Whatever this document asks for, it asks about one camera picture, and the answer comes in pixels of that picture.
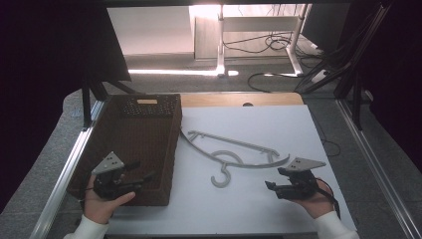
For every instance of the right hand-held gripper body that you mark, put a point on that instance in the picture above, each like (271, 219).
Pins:
(300, 186)

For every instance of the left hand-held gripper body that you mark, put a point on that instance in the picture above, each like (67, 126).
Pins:
(107, 186)

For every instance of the person's left hand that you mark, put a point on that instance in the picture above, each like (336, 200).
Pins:
(99, 207)

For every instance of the person's right hand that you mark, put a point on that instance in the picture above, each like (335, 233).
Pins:
(315, 204)

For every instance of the brown woven basket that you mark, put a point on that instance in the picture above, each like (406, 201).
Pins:
(132, 146)

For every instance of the white table cover sheet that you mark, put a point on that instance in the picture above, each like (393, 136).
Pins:
(239, 205)

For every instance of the grey plastic clothes hanger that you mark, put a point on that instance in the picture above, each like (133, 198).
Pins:
(229, 153)

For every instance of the black metal stand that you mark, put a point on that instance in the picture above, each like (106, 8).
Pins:
(356, 99)
(87, 99)

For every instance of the white power strip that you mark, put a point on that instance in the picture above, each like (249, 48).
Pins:
(319, 76)

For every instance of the aluminium rail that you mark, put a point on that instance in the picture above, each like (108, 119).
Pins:
(378, 166)
(63, 179)

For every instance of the white metal desk frame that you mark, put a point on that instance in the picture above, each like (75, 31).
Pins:
(220, 43)

